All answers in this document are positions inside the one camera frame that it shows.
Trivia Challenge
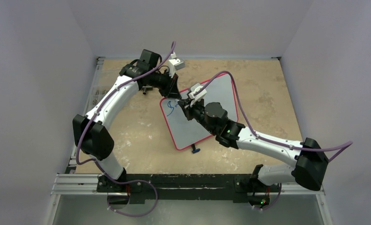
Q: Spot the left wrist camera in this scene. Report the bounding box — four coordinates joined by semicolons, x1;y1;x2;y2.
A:
166;52;186;78

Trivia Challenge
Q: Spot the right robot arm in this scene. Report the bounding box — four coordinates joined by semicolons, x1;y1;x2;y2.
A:
178;99;329;191

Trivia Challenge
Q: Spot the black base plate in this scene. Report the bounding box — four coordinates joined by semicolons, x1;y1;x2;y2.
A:
96;174;278;205

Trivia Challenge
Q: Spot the purple cable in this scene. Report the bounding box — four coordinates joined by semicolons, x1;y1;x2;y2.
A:
194;70;354;212
75;41;177;218

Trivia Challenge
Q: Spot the pink framed whiteboard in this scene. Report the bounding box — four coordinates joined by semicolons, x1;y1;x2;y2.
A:
159;74;238;150

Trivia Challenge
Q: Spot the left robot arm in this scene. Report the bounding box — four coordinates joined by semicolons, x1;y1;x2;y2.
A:
72;49;185;184

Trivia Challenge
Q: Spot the dark metal bracket tool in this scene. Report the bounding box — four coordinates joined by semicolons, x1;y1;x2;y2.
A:
141;86;153;95

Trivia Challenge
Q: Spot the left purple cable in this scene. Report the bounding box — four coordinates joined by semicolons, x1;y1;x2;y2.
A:
75;41;177;218

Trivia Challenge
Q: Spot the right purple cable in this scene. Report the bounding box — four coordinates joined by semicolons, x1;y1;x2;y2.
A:
194;70;354;212

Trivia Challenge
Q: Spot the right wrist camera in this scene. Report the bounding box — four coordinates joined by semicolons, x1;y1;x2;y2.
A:
187;83;207;106

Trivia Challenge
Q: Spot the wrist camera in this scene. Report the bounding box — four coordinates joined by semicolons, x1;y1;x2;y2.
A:
187;83;207;106
166;52;186;78

